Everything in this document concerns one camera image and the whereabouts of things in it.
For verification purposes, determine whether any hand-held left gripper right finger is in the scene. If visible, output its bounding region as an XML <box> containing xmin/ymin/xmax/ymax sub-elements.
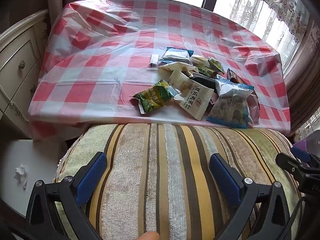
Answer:
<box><xmin>209</xmin><ymin>153</ymin><xmax>292</xmax><ymax>240</ymax></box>

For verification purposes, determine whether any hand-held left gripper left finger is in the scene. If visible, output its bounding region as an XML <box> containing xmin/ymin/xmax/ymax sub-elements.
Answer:
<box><xmin>24</xmin><ymin>152</ymin><xmax>108</xmax><ymax>240</ymax></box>

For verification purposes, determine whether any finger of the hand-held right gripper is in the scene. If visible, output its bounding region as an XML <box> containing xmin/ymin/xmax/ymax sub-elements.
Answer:
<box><xmin>291</xmin><ymin>146</ymin><xmax>320</xmax><ymax>166</ymax></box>
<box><xmin>275</xmin><ymin>152</ymin><xmax>320</xmax><ymax>178</ymax></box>

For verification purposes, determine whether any purple cardboard box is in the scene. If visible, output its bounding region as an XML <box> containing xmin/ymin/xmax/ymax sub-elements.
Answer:
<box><xmin>292</xmin><ymin>130</ymin><xmax>320</xmax><ymax>155</ymax></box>

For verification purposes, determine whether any pink snack packet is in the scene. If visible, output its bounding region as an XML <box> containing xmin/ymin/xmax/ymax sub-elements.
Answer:
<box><xmin>247</xmin><ymin>91</ymin><xmax>260</xmax><ymax>125</ymax></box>

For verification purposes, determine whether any large blue white snack packet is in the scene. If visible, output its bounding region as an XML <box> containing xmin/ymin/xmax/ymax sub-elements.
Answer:
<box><xmin>205</xmin><ymin>79</ymin><xmax>255</xmax><ymax>129</ymax></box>

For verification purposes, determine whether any white biscuit snack packet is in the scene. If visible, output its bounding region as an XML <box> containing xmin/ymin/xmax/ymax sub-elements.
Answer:
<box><xmin>168</xmin><ymin>69</ymin><xmax>215</xmax><ymax>121</ymax></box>

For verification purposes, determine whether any dark brown snack packet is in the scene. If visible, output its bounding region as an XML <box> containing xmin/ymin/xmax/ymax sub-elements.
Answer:
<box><xmin>226</xmin><ymin>69</ymin><xmax>248</xmax><ymax>84</ymax></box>

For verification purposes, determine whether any green pea snack packet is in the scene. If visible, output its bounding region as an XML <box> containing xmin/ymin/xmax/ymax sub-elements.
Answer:
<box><xmin>207</xmin><ymin>57</ymin><xmax>225</xmax><ymax>74</ymax></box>
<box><xmin>129</xmin><ymin>79</ymin><xmax>181</xmax><ymax>115</ymax></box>
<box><xmin>197</xmin><ymin>66</ymin><xmax>217</xmax><ymax>78</ymax></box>

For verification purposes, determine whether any pale pastry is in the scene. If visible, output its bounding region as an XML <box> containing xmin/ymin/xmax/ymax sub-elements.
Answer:
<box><xmin>190</xmin><ymin>55</ymin><xmax>210</xmax><ymax>67</ymax></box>

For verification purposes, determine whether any cream snack packet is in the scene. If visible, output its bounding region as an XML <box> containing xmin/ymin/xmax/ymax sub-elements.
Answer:
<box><xmin>158</xmin><ymin>62</ymin><xmax>199</xmax><ymax>80</ymax></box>

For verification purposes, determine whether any person's left hand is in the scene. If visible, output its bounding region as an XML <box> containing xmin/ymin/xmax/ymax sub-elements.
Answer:
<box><xmin>137</xmin><ymin>231</ymin><xmax>160</xmax><ymax>240</ymax></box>

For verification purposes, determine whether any striped sofa cushion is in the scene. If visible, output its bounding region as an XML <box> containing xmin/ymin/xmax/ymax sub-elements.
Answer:
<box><xmin>54</xmin><ymin>123</ymin><xmax>302</xmax><ymax>240</ymax></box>

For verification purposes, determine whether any crumpled white tissue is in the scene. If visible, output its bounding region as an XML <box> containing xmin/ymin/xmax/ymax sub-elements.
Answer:
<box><xmin>14</xmin><ymin>164</ymin><xmax>28</xmax><ymax>189</ymax></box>

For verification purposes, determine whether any red white checkered tablecloth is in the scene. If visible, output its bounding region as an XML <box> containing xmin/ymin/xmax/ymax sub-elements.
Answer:
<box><xmin>27</xmin><ymin>0</ymin><xmax>292</xmax><ymax>140</ymax></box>

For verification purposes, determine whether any cream cabinet with drawers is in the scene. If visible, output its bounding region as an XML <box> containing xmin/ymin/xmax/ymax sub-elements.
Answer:
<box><xmin>0</xmin><ymin>9</ymin><xmax>50</xmax><ymax>138</ymax></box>

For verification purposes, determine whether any small white black sachet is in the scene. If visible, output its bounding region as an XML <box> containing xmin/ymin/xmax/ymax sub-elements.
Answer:
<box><xmin>149</xmin><ymin>54</ymin><xmax>159</xmax><ymax>70</ymax></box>

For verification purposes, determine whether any small blue white snack packet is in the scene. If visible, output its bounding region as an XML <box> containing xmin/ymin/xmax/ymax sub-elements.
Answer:
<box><xmin>159</xmin><ymin>47</ymin><xmax>194</xmax><ymax>63</ymax></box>

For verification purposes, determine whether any embroidered lace curtain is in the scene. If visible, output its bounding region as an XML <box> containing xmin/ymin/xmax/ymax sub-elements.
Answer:
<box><xmin>229</xmin><ymin>0</ymin><xmax>310</xmax><ymax>63</ymax></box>

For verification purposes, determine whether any black cable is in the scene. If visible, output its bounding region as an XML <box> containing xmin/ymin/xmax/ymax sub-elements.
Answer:
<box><xmin>290</xmin><ymin>197</ymin><xmax>308</xmax><ymax>240</ymax></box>

